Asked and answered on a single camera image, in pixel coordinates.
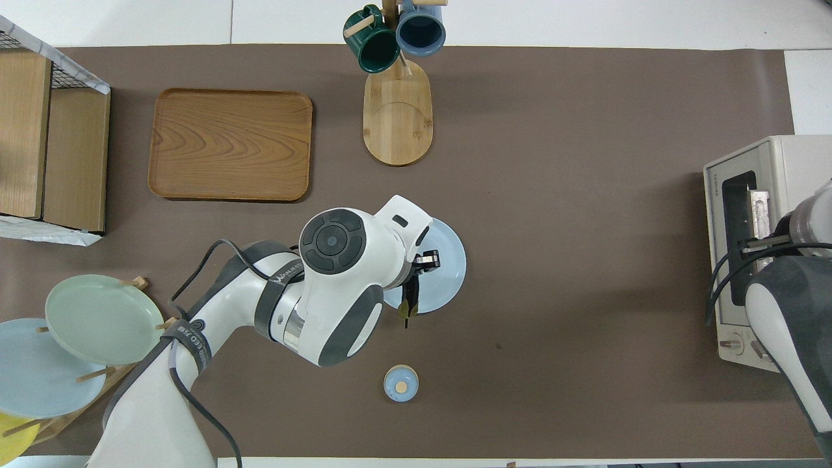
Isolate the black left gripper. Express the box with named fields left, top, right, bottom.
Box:
left=404, top=249, right=442, bottom=293

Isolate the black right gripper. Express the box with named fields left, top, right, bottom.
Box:
left=738, top=234, right=792, bottom=255

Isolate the dark purple eggplant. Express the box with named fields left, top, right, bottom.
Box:
left=397, top=276, right=422, bottom=330

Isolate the light blue round plate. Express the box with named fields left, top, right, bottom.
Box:
left=382, top=217, right=467, bottom=315

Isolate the oven door with glass window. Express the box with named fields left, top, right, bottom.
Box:
left=703, top=144, right=790, bottom=332

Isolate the beige toaster oven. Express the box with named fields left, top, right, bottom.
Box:
left=703, top=135, right=832, bottom=373

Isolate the wooden mug tree stand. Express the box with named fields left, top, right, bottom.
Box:
left=343, top=0, right=449, bottom=167

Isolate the brown table mat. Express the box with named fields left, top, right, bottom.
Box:
left=0, top=44, right=827, bottom=460

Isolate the wooden serving tray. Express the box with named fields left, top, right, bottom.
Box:
left=148, top=88, right=314, bottom=203

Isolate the dark green mug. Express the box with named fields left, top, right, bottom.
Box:
left=343, top=5, right=400, bottom=73

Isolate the grey-blue mug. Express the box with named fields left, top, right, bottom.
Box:
left=395, top=0, right=447, bottom=57

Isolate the wooden dish rack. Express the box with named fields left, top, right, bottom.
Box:
left=0, top=276, right=183, bottom=449

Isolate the pale green plate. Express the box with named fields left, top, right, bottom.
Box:
left=45, top=274, right=166, bottom=366

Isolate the pale blue rack plate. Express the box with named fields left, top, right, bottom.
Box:
left=0, top=318, right=108, bottom=419

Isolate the yellow plate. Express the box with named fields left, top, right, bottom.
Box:
left=0, top=413, right=41, bottom=465

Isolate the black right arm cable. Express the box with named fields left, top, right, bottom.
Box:
left=705, top=237, right=832, bottom=327

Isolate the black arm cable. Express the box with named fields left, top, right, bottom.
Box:
left=705, top=237, right=832, bottom=327
left=169, top=239, right=306, bottom=468

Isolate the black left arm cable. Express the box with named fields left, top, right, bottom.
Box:
left=169, top=239, right=306, bottom=468

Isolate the wooden shelf with wire mesh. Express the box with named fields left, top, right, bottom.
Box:
left=0, top=14, right=111, bottom=246

